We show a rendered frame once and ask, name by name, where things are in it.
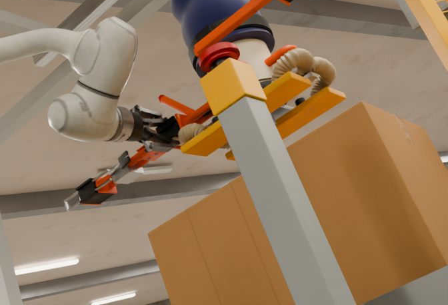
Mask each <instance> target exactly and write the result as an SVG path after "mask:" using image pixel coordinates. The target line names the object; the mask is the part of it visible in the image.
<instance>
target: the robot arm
mask: <svg viewBox="0 0 448 305"><path fill-rule="evenodd" d="M137 48H138V38H137V34H136V31H135V29H134V28H133V27H132V26H130V25H129V24H128V23H126V22H124V21H122V20H121V19H119V18H117V17H110V18H106V19H104V20H103V21H102V22H100V23H99V24H98V26H97V28H96V29H87V30H85V31H82V32H75V31H70V30H66V29H58V28H45V29H36V30H32V31H28V32H24V33H20V34H16V35H12V36H8V37H4V38H0V65H2V64H4V63H8V62H11V61H15V60H18V59H22V58H25V57H29V56H31V55H36V54H39V53H44V52H56V53H59V54H62V55H64V56H65V57H67V58H68V60H69V61H70V64H71V68H72V69H74V70H75V71H77V73H78V74H79V79H78V81H77V84H76V85H75V86H74V88H73V89H72V91H71V92H70V93H67V94H64V95H61V96H60V97H57V98H56V99H54V100H53V101H52V102H51V104H50V105H49V108H48V111H47V118H48V122H49V125H50V126H51V128H52V129H54V130H55V131H57V132H58V133H59V134H61V135H63V136H64V137H68V138H70V139H75V140H78V141H85V142H99V141H107V142H108V141H109V142H114V143H122V142H123V141H130V142H133V141H137V142H139V143H143V144H144V146H145V148H146V149H145V152H146V153H148V152H150V151H155V152H166V153H168V152H169V151H170V150H171V149H173V148H175V147H177V146H178V145H179V146H183V145H184V144H185V143H184V142H182V141H181V140H180V139H179V137H173V138H172V139H171V138H169V137H166V136H164V135H161V134H159V133H156V131H154V130H152V129H150V127H158V126H159V125H161V124H162V123H164V122H165V121H166V120H167V119H168V118H167V117H165V118H164V119H163V118H162V114H161V113H159V112H156V111H152V110H149V109H144V108H142V107H140V106H139V105H135V106H134V107H133V108H132V109H130V110H129V109H127V108H125V107H120V106H117V103H118V100H119V97H120V94H121V92H122V90H123V88H124V87H125V85H126V84H127V81H128V79H129V76H130V74H131V71H132V68H133V65H134V62H135V58H136V54H137ZM148 141H152V142H151V143H150V142H148ZM153 142H154V143H153Z"/></svg>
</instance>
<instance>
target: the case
mask: <svg viewBox="0 0 448 305"><path fill-rule="evenodd" d="M286 149H287V152H288V154H289V156H290V158H291V161H292V163H293V166H294V167H295V170H296V171H297V174H298V176H299V178H300V181H301V183H302V185H303V188H304V189H305V192H306V194H307V196H308V198H309V201H310V203H311V205H312V207H313V210H314V211H315V214H316V216H317V218H318V221H319V223H320V225H321V228H322V229H323V231H324V234H325V236H326V238H327V241H328V243H329V245H330V247H331V249H332V251H333V254H334V256H335V258H336V260H337V263H338V265H339V267H340V269H341V271H342V273H343V276H344V278H345V280H346V283H347V285H348V287H349V289H350V291H351V293H352V296H353V298H354V300H355V303H356V305H361V304H364V303H366V302H368V301H370V300H372V299H374V298H376V297H379V296H381V295H383V294H386V293H388V292H390V291H392V290H394V289H396V288H399V287H401V286H403V285H405V284H408V283H410V282H412V281H414V280H416V279H418V278H421V277H423V276H425V275H427V274H430V273H432V272H434V271H436V270H438V269H440V268H443V267H445V266H447V265H448V171H447V169H446V167H445V165H444V164H443V161H442V160H441V158H440V156H439V154H438V152H437V151H436V149H435V147H434V146H433V143H432V142H431V139H430V138H429V136H428V134H427V133H426V131H425V129H424V128H423V127H420V126H418V125H415V124H413V123H411V122H409V121H406V120H404V119H402V118H400V117H397V116H395V115H392V114H391V113H388V112H386V111H384V110H381V109H379V108H377V107H374V106H373V105H370V104H368V103H365V102H363V101H361V102H359V103H357V104H356V105H354V106H352V107H351V108H349V109H347V110H346V111H344V112H343V113H341V114H340V115H338V116H336V117H335V118H333V119H331V120H330V121H328V122H327V123H325V124H324V125H321V126H320V127H319V128H317V129H315V130H314V131H312V132H310V133H309V134H307V135H305V136H304V137H302V138H301V139H299V140H298V141H296V142H294V143H293V144H291V145H289V146H288V147H286ZM148 237H149V240H150V243H151V246H152V249H153V252H154V255H155V258H156V261H157V264H158V267H159V270H160V273H161V275H162V278H163V281H164V284H165V287H166V290H167V293H168V296H169V299H170V302H171V305H295V302H294V300H293V297H292V295H291V293H290V290H289V288H288V285H287V283H286V281H285V278H284V276H283V273H282V271H281V269H280V266H279V263H278V261H277V259H276V257H275V254H274V251H273V249H272V247H271V244H270V242H269V239H268V237H267V235H266V232H265V230H264V228H263V225H262V223H261V220H260V218H259V215H258V213H257V211H256V208H255V205H254V204H253V201H252V199H251V196H250V194H249V191H248V189H247V186H246V184H245V181H244V180H243V177H242V175H241V176H239V177H238V178H236V179H235V180H233V181H231V182H230V183H228V184H226V185H225V186H223V187H221V188H220V189H219V190H216V191H215V192H213V193H212V194H210V195H209V196H207V197H205V198H204V199H202V200H200V201H199V202H197V203H196V204H194V205H193V206H191V207H189V208H188V209H186V210H184V211H183V212H181V213H179V214H178V215H177V216H174V217H173V218H172V219H170V220H168V221H167V222H165V223H163V224H162V225H160V226H158V227H157V228H155V229H154V230H152V231H151V232H149V233H148Z"/></svg>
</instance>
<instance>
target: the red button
mask: <svg viewBox="0 0 448 305"><path fill-rule="evenodd" d="M239 56H240V51H239V48H238V46H237V45H236V44H234V43H230V42H220V43H216V44H214V45H212V46H210V47H208V48H206V50H204V51H203V52H202V54H201V56H200V58H199V61H198V62H199V66H200V68H201V70H202V71H204V72H207V73H209V72H210V71H212V70H213V69H214V68H215V67H217V66H218V65H220V64H221V63H222V62H223V61H225V60H226V59H228V58H232V59H235V60H238V58H239Z"/></svg>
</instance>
